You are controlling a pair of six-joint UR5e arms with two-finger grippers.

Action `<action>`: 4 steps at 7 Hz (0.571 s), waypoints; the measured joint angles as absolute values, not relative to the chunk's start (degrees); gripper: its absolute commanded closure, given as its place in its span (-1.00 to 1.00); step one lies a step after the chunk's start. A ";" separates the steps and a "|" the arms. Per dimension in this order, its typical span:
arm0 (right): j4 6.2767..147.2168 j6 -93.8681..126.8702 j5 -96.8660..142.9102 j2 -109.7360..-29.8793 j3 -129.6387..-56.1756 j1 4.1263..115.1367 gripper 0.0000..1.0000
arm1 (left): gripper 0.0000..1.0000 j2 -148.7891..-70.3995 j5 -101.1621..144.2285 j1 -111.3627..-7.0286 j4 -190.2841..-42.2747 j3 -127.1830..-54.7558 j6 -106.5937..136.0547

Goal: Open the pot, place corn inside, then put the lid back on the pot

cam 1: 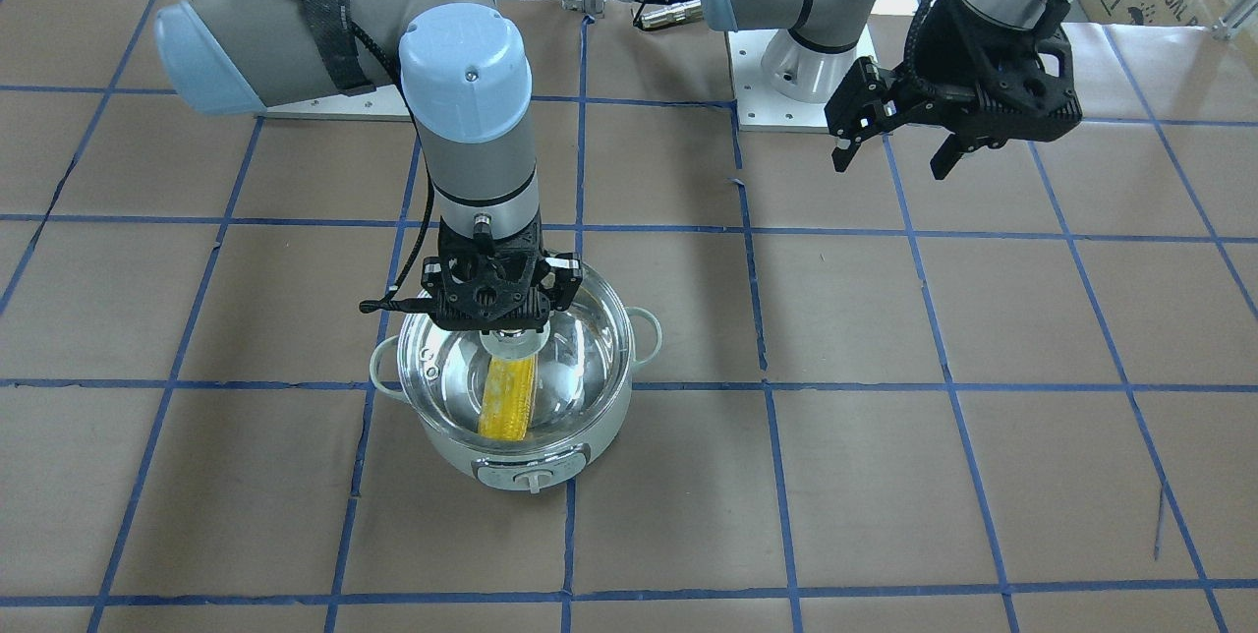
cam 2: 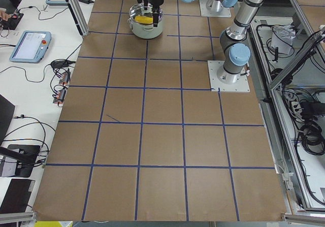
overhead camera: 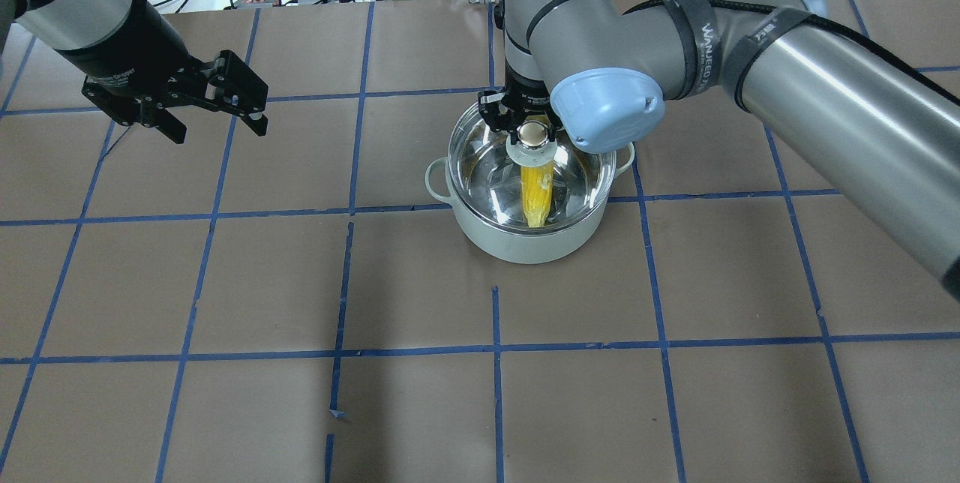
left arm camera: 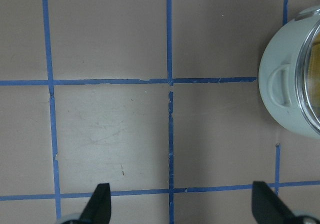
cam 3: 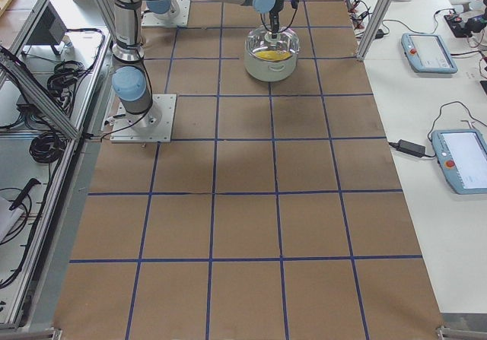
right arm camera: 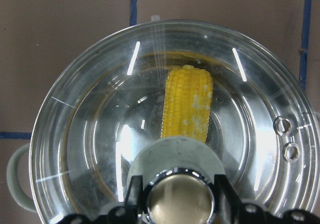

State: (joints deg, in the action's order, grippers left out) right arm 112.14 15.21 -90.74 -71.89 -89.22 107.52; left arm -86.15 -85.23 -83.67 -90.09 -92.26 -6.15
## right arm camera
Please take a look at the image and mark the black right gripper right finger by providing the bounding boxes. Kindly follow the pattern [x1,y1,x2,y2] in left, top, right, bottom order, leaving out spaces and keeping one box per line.
[213,174,320,223]

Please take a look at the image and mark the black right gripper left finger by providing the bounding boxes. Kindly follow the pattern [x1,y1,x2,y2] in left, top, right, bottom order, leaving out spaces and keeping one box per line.
[64,175,146,223]

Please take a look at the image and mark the glass pot lid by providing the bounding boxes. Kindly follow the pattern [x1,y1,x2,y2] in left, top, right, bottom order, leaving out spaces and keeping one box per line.
[27,19,320,224]

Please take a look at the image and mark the white electric cooking pot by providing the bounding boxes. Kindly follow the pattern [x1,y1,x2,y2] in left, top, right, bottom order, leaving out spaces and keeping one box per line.
[5,14,320,224]

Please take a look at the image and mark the brown paper table mat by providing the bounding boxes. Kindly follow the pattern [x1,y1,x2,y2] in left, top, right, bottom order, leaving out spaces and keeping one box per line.
[0,0,320,224]

